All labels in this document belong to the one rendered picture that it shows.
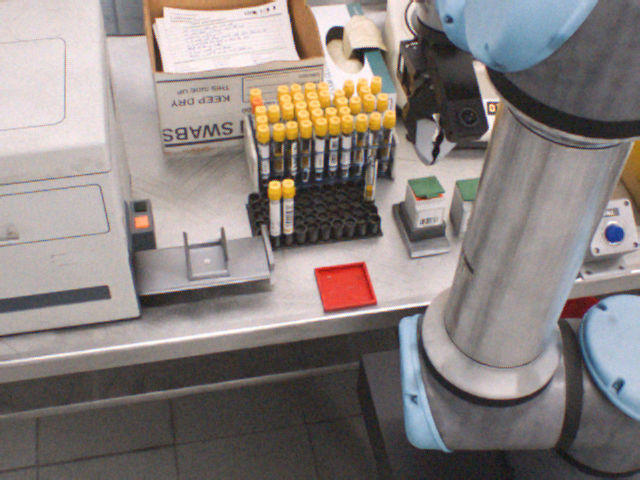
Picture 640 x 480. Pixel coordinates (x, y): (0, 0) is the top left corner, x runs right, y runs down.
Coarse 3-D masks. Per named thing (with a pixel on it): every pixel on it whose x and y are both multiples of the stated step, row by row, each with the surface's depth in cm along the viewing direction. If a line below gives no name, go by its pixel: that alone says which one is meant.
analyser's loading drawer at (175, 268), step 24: (216, 240) 110; (240, 240) 112; (264, 240) 110; (144, 264) 109; (168, 264) 109; (192, 264) 109; (216, 264) 109; (240, 264) 109; (264, 264) 109; (144, 288) 106; (168, 288) 106; (192, 288) 108
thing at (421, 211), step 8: (408, 184) 115; (408, 192) 115; (408, 200) 116; (416, 200) 113; (424, 200) 113; (432, 200) 113; (440, 200) 113; (408, 208) 116; (416, 208) 113; (424, 208) 113; (432, 208) 113; (440, 208) 113; (408, 216) 117; (416, 216) 113; (424, 216) 114; (432, 216) 114; (440, 216) 115; (416, 224) 115; (424, 224) 115; (432, 224) 115
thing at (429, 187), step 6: (408, 180) 115; (414, 180) 115; (420, 180) 114; (426, 180) 114; (432, 180) 114; (438, 180) 115; (414, 186) 113; (420, 186) 113; (426, 186) 113; (432, 186) 113; (438, 186) 113; (414, 192) 113; (420, 192) 112; (426, 192) 112; (432, 192) 112; (438, 192) 112; (444, 192) 113
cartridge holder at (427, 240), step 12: (396, 204) 121; (396, 216) 120; (408, 228) 116; (420, 228) 115; (432, 228) 115; (444, 228) 116; (408, 240) 116; (420, 240) 117; (432, 240) 117; (444, 240) 117; (420, 252) 116; (432, 252) 116
